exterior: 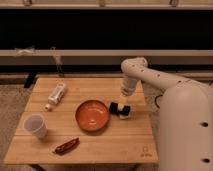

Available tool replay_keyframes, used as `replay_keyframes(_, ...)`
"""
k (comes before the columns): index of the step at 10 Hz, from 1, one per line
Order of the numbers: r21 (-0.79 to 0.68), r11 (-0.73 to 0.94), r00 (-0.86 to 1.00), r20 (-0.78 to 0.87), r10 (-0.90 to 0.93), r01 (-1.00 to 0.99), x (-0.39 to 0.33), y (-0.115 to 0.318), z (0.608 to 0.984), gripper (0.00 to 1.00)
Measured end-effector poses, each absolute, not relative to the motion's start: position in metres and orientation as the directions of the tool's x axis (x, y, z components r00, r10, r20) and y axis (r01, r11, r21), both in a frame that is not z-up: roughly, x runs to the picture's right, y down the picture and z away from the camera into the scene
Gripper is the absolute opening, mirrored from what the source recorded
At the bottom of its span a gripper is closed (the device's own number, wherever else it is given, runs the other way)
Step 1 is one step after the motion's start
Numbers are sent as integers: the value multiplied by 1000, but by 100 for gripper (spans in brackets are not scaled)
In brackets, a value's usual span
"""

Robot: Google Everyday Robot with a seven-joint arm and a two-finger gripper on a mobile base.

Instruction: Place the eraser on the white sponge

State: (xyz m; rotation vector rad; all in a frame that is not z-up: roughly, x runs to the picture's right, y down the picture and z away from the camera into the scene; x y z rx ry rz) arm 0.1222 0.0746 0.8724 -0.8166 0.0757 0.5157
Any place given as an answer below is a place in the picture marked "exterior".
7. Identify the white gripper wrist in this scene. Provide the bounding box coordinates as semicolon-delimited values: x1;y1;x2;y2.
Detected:
118;78;138;110

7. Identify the black eraser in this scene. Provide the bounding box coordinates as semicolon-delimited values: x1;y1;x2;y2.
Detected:
109;102;131;116

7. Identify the orange bowl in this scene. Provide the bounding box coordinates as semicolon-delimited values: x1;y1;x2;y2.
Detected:
75;100;110;132

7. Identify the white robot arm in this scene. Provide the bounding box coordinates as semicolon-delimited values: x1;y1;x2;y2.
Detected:
121;57;213;171

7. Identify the white sponge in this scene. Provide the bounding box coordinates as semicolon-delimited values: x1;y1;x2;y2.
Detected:
119;114;131;120

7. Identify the brown snack bar wrapper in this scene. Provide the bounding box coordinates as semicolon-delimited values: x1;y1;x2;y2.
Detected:
54;138;80;155

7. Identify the wooden table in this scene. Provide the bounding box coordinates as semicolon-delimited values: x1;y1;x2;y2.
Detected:
4;78;158;164

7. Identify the white tube bottle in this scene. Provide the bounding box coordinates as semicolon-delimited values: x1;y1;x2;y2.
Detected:
45;82;66;111

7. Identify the white plastic cup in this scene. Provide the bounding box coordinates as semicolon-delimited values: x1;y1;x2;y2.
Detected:
23;115;47;139

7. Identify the black cable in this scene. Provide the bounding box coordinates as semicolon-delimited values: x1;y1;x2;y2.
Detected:
154;93;164;109

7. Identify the wooden wall rail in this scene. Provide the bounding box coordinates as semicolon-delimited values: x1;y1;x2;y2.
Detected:
0;49;213;65

